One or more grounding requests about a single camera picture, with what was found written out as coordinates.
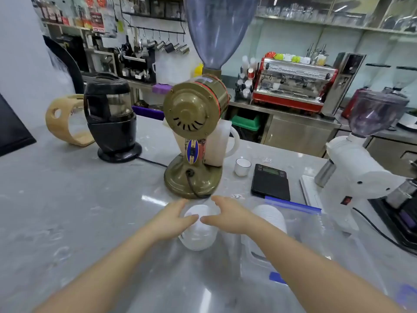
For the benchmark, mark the person's left hand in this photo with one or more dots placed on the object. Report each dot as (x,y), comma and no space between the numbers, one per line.
(166,222)

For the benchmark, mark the person's right hand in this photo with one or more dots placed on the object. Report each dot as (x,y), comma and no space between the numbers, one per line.
(232,215)

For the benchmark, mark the person's right thumb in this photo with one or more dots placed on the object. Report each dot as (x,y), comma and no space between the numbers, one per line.
(219,202)

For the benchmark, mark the person's left thumb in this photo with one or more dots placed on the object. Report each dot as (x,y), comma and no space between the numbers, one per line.
(179,206)

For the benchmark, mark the white paper coffee filter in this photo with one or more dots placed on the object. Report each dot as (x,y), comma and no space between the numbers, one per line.
(198,229)

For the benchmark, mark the person's right forearm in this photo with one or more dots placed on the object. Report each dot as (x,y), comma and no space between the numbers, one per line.
(312,273)

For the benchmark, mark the person's left forearm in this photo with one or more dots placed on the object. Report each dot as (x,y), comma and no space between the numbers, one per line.
(104,273)

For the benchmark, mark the small white cup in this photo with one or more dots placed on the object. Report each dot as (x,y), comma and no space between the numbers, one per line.
(242,167)

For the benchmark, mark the stack of white paper filters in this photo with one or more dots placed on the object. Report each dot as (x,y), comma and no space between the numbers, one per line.
(270,218)

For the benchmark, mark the black digital scale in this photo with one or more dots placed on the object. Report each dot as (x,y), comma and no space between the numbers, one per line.
(271,181)

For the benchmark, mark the white plastic jug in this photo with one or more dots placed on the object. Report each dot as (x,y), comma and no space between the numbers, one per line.
(220,145)

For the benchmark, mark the green plastic bin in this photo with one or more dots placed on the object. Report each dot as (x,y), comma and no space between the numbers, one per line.
(247,123)

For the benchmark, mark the white tray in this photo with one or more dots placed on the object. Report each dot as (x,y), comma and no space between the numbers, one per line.
(311,192)

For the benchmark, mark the olive green coffee grinder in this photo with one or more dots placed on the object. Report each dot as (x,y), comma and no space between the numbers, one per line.
(195,107)

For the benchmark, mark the stainless steel cabinet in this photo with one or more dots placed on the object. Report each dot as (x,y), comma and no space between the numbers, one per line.
(299,133)

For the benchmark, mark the black coffee grinder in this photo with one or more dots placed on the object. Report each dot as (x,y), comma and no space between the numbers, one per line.
(112,117)

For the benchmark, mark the purple plastic tray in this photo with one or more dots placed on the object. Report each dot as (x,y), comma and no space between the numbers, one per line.
(162,88)

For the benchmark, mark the group of syrup bottles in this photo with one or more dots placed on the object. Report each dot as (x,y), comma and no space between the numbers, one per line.
(246,78)

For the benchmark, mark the red espresso machine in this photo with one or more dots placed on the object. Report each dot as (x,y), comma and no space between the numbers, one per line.
(295,84)

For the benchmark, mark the white coffee grinder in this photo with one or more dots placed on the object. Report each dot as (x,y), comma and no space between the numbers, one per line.
(358,166)

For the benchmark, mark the row of hanging metal cups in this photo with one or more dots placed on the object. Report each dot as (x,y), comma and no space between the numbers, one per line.
(163,45)

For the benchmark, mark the row of cups on espresso machine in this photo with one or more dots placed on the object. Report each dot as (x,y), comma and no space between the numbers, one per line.
(295,57)

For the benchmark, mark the stainless steel water boiler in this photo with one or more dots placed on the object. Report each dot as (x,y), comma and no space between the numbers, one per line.
(345,83)

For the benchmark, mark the black board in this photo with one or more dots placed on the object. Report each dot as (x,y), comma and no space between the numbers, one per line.
(13,127)

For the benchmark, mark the row of glasses on shelf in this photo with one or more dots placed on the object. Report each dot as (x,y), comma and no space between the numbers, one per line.
(325,12)

